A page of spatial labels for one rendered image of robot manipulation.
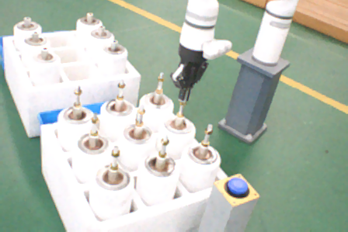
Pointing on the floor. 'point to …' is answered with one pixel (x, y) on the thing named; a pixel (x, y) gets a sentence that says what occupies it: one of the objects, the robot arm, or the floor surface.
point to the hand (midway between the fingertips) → (185, 94)
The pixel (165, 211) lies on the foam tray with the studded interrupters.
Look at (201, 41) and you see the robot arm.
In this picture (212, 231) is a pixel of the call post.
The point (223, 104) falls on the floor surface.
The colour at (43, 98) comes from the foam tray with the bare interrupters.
